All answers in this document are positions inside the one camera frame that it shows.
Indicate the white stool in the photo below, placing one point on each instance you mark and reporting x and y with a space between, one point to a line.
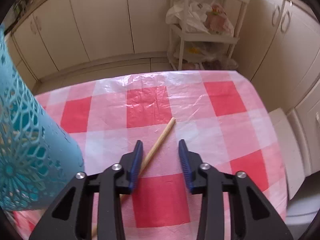
287 150

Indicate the teal perforated utensil holder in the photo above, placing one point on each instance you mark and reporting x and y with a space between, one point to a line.
50 155

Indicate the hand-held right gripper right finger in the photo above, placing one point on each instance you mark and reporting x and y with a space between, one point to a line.
186 165

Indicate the white tiered trolley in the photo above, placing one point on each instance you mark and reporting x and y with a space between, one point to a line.
207 38

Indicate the clear plastic bags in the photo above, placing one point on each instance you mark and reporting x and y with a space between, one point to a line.
205 52

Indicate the pink plastic bag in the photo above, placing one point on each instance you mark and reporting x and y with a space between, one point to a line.
220 20

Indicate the pink checked plastic tablecloth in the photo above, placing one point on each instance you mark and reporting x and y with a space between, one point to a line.
162 105

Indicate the white printed plastic bag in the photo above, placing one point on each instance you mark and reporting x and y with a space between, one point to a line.
190 15

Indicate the wooden chopstick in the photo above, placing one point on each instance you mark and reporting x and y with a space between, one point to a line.
160 141

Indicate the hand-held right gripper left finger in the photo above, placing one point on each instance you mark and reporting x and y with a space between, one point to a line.
136 165

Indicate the cream lower kitchen cabinets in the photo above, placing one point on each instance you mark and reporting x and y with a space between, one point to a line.
105 25

